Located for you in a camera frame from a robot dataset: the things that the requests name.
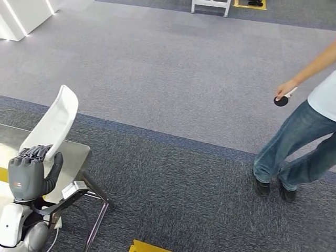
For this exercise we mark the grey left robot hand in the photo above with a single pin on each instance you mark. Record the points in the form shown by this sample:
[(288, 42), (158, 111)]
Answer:
[(26, 181)]

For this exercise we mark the person's hand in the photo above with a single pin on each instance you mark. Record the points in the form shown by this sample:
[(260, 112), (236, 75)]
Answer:
[(286, 88)]

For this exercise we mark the white plastic car part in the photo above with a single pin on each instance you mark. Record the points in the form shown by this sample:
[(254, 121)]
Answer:
[(55, 121)]

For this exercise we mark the person's forearm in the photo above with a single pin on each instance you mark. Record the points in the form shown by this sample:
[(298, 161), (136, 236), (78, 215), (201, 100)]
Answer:
[(317, 64)]

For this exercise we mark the steel workbench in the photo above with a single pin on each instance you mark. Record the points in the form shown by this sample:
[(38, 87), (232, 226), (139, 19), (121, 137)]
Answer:
[(73, 156)]

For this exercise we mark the person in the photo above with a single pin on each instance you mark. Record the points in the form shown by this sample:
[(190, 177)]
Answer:
[(301, 139)]

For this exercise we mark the white lit display counter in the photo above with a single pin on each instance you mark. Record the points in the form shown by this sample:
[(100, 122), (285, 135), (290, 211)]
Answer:
[(34, 14)]

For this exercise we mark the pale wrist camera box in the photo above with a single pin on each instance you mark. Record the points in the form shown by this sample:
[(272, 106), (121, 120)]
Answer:
[(73, 189)]

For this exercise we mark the white bench frame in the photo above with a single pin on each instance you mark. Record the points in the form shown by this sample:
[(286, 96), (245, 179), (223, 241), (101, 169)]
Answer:
[(210, 3)]

